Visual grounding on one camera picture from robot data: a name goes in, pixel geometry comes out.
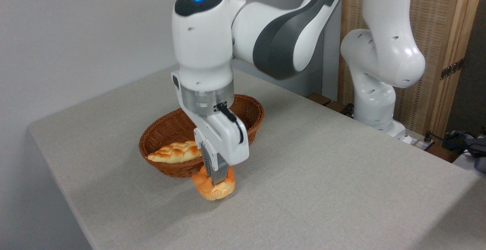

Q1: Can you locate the black cables and plug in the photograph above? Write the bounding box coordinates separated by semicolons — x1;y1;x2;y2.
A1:
428;131;486;156

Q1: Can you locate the round orange bread bun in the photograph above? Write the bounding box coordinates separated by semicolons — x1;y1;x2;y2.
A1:
192;165;236;201

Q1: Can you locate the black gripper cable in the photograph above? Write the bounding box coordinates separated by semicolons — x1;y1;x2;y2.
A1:
216;103;245;145

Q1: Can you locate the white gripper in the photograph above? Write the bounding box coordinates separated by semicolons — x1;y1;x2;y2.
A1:
171;71;250;186

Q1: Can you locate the brown wicker oval basket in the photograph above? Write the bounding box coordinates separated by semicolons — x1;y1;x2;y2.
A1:
139;94;265;178

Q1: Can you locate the dark grey device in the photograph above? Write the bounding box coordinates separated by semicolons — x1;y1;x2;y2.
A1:
464;136;486;174

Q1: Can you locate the brown wooden block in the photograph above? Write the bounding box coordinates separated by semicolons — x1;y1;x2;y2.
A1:
307;94;354;118

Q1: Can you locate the long braided bread loaf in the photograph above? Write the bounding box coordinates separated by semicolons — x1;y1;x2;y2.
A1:
147;141;203;164

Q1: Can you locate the beige tablecloth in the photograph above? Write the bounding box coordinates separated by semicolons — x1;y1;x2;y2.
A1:
28;62;486;250

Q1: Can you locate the dark metal hinge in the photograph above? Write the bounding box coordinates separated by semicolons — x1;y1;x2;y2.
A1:
440;58;464;80

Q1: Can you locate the wooden folding screen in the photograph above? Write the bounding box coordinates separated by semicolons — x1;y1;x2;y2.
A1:
338;0;485;137

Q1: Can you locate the white power strip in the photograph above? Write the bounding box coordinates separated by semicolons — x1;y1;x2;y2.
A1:
406;132;436;152

